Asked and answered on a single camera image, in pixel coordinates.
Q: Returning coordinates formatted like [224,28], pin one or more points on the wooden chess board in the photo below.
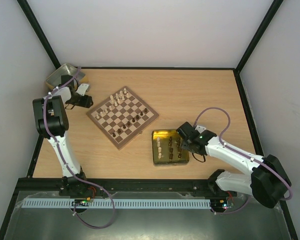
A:
[122,116]

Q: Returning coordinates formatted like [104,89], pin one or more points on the gold tin lid tray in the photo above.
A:
[167,148]

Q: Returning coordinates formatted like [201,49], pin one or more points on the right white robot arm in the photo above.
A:
[262,177]

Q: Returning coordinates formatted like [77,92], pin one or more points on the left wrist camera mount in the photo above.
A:
[83,88]

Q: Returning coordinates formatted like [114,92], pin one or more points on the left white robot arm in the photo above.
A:
[52,123]

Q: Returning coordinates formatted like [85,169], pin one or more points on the black metal frame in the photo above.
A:
[274,7]

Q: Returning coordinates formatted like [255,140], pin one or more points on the grey slotted cable duct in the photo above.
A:
[54,203]

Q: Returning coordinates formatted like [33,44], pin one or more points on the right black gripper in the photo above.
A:
[185,144]

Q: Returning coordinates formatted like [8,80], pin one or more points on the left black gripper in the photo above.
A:
[86,103]

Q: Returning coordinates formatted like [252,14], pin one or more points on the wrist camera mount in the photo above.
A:
[83,88]
[200,128]

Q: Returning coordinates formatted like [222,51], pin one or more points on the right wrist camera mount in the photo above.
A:
[200,128]

